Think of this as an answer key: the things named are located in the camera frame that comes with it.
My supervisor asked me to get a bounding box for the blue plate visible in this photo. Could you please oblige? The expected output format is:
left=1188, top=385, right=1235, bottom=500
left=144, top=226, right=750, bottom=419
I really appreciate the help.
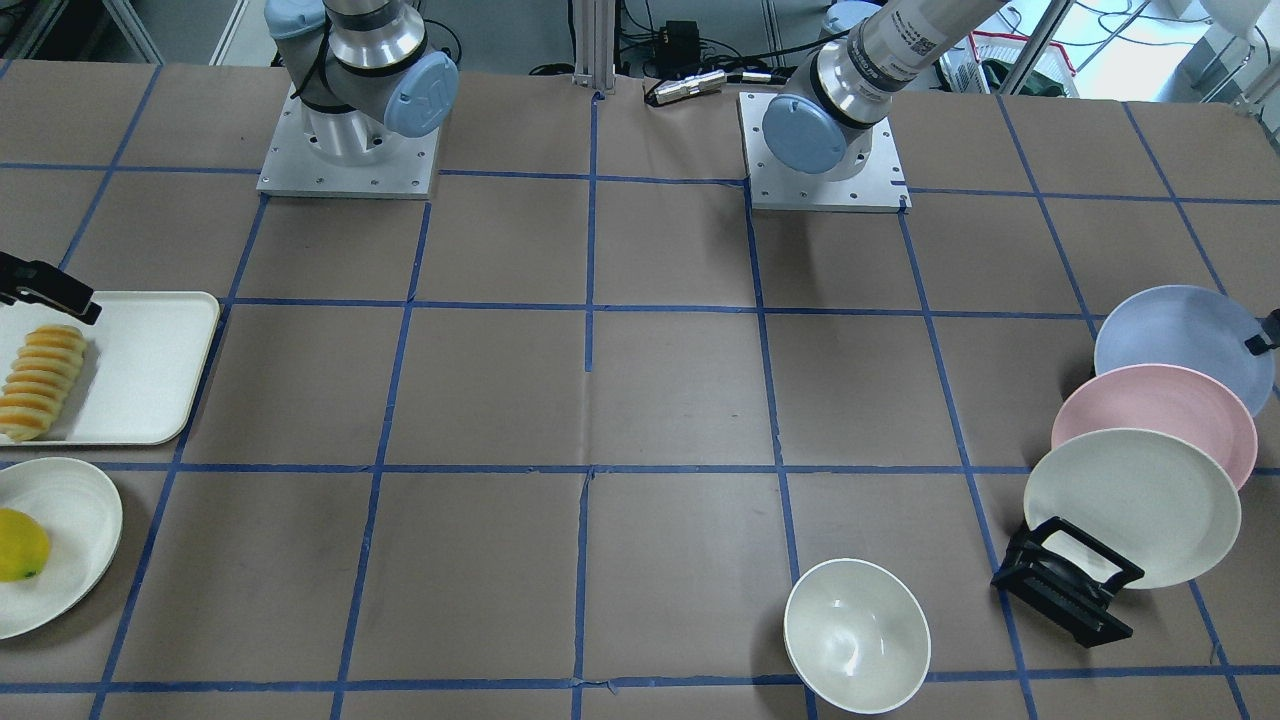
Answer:
left=1093, top=284, right=1277, bottom=416

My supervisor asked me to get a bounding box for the yellow sliced bread loaf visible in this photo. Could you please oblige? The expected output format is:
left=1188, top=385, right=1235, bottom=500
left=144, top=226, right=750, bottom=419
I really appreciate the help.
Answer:
left=1, top=324, right=88, bottom=443

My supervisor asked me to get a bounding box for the pink plate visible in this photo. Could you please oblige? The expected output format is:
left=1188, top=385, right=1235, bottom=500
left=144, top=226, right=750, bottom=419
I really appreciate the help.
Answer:
left=1050, top=363, right=1260, bottom=489

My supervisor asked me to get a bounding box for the white plate in rack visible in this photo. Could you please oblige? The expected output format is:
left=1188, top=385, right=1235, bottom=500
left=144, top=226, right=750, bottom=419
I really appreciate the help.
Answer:
left=1023, top=428, right=1242, bottom=591

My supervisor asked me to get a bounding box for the cream round plate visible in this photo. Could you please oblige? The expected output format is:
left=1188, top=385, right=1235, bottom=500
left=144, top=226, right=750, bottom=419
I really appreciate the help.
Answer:
left=1, top=457, right=123, bottom=641

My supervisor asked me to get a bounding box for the black plate rack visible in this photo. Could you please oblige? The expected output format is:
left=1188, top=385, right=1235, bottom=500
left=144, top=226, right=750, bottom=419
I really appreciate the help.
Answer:
left=989, top=516, right=1146, bottom=648

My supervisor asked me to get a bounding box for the white rectangular tray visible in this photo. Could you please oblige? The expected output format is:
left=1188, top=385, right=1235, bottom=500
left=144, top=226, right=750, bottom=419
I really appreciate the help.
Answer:
left=31, top=291, right=221, bottom=447

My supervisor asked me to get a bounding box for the yellow lemon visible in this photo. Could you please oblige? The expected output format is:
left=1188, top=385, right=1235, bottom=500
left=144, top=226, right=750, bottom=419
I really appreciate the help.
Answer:
left=1, top=507, right=52, bottom=583

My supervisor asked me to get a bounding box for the red plastic basket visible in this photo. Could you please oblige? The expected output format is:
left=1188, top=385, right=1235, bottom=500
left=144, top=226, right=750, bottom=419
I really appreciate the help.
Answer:
left=937, top=31, right=1079, bottom=97

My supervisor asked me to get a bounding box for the white bowl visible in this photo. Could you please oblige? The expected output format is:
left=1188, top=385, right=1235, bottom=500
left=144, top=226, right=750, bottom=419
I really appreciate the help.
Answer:
left=782, top=559, right=932, bottom=715

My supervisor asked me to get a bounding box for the aluminium frame post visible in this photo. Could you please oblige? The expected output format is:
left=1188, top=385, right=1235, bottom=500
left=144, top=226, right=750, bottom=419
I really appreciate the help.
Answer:
left=567, top=0, right=620, bottom=97

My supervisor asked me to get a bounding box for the silver cable connector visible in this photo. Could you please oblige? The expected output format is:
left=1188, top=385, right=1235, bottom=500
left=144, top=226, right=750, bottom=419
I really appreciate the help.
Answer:
left=644, top=70, right=730, bottom=108

